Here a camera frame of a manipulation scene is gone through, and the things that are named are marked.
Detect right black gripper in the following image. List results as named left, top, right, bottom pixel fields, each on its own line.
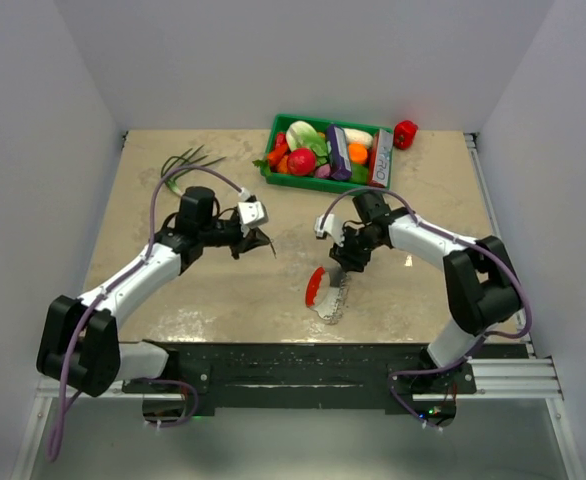
left=329, top=224, right=381, bottom=273

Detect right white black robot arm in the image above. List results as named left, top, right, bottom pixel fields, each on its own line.
left=314, top=187, right=526, bottom=393

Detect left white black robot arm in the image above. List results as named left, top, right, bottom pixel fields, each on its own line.
left=36, top=186, right=270, bottom=397

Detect orange carrot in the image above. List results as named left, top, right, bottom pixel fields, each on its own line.
left=276, top=155, right=289, bottom=175

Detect red chili pepper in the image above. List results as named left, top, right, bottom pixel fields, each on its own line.
left=266, top=132, right=289, bottom=168

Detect green vegetable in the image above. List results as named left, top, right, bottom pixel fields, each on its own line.
left=349, top=164, right=369, bottom=185

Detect red apple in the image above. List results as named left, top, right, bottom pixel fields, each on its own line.
left=287, top=148, right=316, bottom=176

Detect purple sweet potato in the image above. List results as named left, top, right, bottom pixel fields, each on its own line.
left=313, top=164, right=331, bottom=179

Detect purple white box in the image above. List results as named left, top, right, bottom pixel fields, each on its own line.
left=325, top=124, right=352, bottom=182

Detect orange fruit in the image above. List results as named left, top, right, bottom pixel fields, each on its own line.
left=348, top=143, right=369, bottom=165

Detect green spring onion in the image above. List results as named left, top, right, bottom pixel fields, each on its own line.
left=160, top=145, right=226, bottom=196

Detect white green cabbage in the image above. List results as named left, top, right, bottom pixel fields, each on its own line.
left=285, top=120, right=328, bottom=157

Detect red grey box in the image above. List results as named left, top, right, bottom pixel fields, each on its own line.
left=367, top=129, right=393, bottom=188

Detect green plastic bin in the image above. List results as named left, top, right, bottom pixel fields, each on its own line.
left=254, top=114, right=393, bottom=194

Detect white radish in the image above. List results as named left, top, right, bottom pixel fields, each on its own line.
left=343, top=128, right=373, bottom=149

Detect red bell pepper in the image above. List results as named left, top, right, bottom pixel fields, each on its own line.
left=393, top=120, right=419, bottom=150

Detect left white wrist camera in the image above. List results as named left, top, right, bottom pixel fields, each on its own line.
left=237, top=187, right=269, bottom=237

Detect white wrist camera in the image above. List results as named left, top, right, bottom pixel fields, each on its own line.
left=237, top=187, right=269, bottom=237
left=314, top=213, right=345, bottom=246

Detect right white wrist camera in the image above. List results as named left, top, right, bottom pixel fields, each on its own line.
left=314, top=213, right=345, bottom=246

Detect black base frame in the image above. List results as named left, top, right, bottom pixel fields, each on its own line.
left=122, top=342, right=479, bottom=422

